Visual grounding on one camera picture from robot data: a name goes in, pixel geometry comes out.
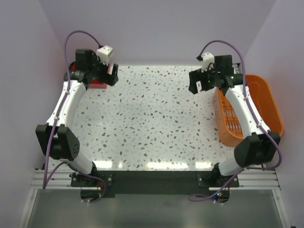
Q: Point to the folded pink t-shirt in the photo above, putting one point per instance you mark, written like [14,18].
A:
[66,77]

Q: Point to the orange plastic basket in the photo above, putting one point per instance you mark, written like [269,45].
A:
[228,126]

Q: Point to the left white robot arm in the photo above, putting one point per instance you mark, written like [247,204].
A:
[55,137]

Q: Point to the red t-shirt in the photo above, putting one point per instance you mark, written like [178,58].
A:
[97,84]

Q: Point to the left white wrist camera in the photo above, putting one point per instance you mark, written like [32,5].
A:
[104,53]

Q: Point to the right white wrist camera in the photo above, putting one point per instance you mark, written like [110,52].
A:
[207,61]

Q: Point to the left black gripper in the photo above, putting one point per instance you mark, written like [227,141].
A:
[111,74]

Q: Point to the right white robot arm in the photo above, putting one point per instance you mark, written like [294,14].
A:
[259,143]

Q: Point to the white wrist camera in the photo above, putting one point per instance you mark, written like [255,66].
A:
[207,61]
[104,53]

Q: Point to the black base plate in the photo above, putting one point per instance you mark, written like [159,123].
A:
[108,184]

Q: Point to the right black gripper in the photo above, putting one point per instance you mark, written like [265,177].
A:
[194,80]

